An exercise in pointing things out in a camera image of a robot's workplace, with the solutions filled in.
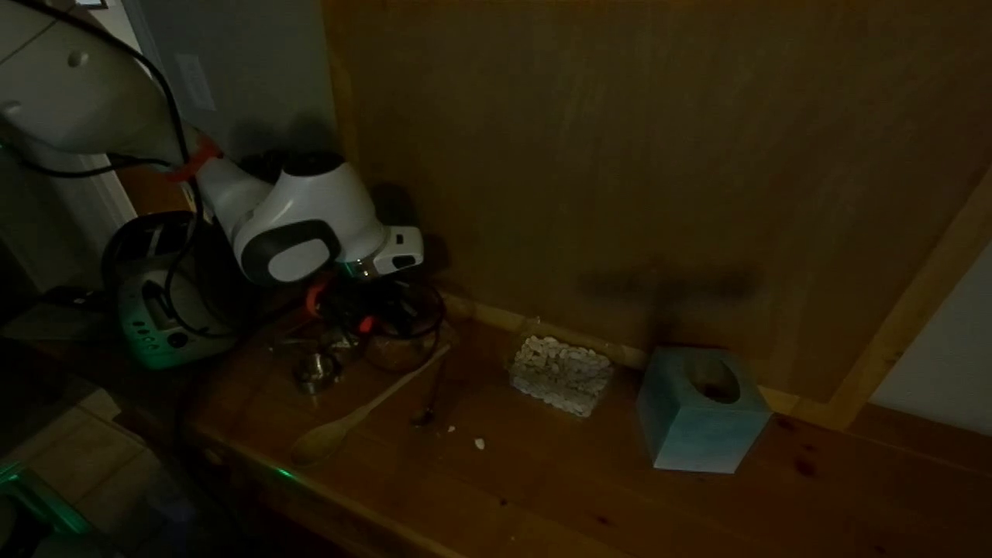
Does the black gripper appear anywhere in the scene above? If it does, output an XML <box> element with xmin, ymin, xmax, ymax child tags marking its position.
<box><xmin>303</xmin><ymin>270</ymin><xmax>447</xmax><ymax>346</ymax></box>

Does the metal measuring cup with seeds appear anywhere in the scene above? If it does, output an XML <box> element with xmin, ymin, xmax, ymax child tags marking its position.
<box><xmin>294</xmin><ymin>351</ymin><xmax>343</xmax><ymax>394</ymax></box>

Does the black cable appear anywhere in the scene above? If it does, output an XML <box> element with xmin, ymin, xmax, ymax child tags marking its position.
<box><xmin>0</xmin><ymin>0</ymin><xmax>210</xmax><ymax>343</ymax></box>

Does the wooden spoon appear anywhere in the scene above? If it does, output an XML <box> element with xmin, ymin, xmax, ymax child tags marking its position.
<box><xmin>290</xmin><ymin>346</ymin><xmax>447</xmax><ymax>462</ymax></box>

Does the blue tissue box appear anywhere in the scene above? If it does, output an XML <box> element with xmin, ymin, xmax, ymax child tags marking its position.
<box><xmin>636</xmin><ymin>346</ymin><xmax>770</xmax><ymax>475</ymax></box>

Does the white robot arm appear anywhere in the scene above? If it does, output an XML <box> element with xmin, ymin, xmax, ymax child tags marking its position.
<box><xmin>0</xmin><ymin>0</ymin><xmax>425</xmax><ymax>286</ymax></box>

